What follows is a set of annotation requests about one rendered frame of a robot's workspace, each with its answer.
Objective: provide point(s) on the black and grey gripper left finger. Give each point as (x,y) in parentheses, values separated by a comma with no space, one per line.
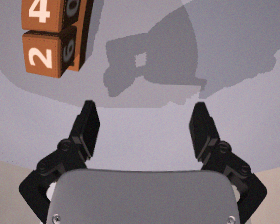
(71,153)

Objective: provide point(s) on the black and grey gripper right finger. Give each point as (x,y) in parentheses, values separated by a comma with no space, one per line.
(216,155)

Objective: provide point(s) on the orange-brown number cube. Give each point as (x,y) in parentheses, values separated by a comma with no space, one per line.
(49,53)
(49,15)

